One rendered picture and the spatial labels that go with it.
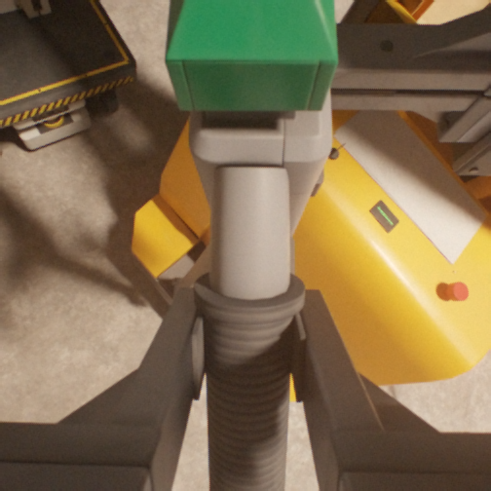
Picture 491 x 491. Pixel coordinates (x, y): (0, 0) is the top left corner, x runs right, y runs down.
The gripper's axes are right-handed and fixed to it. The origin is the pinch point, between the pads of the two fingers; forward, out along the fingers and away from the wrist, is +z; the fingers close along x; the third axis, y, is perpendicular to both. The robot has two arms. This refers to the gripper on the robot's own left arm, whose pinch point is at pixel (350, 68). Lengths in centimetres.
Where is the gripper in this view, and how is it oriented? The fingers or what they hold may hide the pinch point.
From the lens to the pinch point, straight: 19.1
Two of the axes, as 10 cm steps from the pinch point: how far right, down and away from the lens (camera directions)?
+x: -0.1, -2.3, -9.7
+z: -10.0, -0.1, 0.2
